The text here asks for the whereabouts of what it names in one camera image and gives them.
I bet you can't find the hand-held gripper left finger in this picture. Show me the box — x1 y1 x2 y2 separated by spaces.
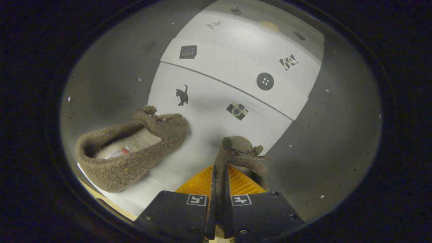
134 164 217 243

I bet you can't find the brown fuzzy shoe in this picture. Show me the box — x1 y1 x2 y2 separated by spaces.
214 136 271 225
75 106 191 193

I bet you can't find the white cabinet shelf board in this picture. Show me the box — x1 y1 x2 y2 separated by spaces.
77 62 293 218

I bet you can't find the grey shoe cabinet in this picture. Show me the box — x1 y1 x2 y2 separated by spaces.
60 0 382 224

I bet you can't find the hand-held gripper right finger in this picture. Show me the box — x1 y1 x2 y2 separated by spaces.
222 164 305 243

